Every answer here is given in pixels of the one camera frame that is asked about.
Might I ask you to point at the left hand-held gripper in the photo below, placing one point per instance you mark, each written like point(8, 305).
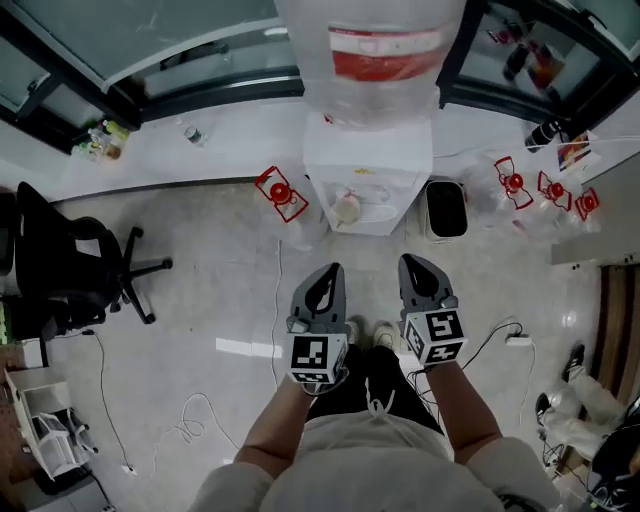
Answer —
point(315, 355)

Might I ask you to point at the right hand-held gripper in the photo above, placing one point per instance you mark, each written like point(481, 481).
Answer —
point(437, 335)

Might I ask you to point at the white cup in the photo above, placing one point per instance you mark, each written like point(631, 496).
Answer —
point(346, 210)

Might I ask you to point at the person's right forearm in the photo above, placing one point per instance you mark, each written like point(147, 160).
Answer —
point(465, 405)

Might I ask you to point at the person's left forearm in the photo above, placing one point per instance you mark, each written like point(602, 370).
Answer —
point(275, 420)

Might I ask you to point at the clear red-capped water jug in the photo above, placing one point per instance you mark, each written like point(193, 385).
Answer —
point(587, 202)
point(512, 182)
point(280, 192)
point(555, 190)

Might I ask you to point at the clear dispenser water jug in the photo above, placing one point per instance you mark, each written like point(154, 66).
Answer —
point(370, 90)

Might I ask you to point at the clear plastic bottle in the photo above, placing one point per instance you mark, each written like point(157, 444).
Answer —
point(192, 134)

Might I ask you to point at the person's left white shoe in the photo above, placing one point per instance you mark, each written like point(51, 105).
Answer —
point(356, 330)

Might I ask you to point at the person's white shoe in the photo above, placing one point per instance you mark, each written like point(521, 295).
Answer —
point(385, 335)
point(356, 330)

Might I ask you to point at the person's right white shoe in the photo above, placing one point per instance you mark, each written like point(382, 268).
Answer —
point(385, 335)

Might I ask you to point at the person's black trousers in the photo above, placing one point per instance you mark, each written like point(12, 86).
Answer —
point(350, 390)

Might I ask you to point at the white power strip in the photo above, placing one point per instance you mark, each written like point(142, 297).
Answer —
point(517, 341)

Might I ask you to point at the white window ledge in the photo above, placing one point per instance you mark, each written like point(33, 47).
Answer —
point(225, 160)

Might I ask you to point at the person's white shirt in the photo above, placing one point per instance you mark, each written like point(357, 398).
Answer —
point(375, 470)

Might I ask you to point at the grey locker cabinet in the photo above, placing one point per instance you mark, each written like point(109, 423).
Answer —
point(600, 240)

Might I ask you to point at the black flask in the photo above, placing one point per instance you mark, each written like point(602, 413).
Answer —
point(545, 135)

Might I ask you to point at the brown wooden platform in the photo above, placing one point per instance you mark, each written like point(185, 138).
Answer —
point(615, 340)

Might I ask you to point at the colourful printed card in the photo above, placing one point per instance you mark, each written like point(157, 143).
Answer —
point(577, 152)

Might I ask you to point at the black office chair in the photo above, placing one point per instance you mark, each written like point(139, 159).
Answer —
point(75, 265)

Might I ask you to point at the white floor plug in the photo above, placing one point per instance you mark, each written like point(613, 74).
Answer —
point(128, 469)

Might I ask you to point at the group of drink bottles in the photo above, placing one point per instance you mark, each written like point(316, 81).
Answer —
point(102, 142)

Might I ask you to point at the white shelf cart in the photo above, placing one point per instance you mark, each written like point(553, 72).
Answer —
point(50, 435)

